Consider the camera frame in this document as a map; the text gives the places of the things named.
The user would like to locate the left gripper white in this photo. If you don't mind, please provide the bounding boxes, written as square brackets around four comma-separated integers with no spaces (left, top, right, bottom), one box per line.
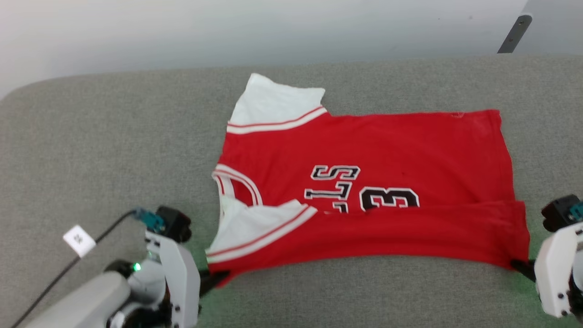
[145,230,231,328]

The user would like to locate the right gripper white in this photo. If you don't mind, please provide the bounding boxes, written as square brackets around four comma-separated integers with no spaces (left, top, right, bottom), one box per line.
[510,223,583,318]

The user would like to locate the red basketball jersey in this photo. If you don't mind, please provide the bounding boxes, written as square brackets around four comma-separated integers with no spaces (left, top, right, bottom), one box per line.
[205,73,532,288]

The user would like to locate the grey fabric sofa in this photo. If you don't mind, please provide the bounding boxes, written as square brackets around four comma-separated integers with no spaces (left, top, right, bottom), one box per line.
[0,54,583,328]

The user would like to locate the dark metal bar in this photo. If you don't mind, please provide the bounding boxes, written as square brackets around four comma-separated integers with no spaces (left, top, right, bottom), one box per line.
[497,15,533,54]

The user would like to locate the left teal cable connector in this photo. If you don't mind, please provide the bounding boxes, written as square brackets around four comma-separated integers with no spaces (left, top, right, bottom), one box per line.
[134,208,165,231]

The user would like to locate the white cable label tag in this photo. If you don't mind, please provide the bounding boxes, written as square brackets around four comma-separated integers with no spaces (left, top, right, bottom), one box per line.
[63,225,97,258]

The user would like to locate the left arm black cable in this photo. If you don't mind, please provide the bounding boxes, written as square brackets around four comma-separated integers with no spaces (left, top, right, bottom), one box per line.
[9,210,138,328]

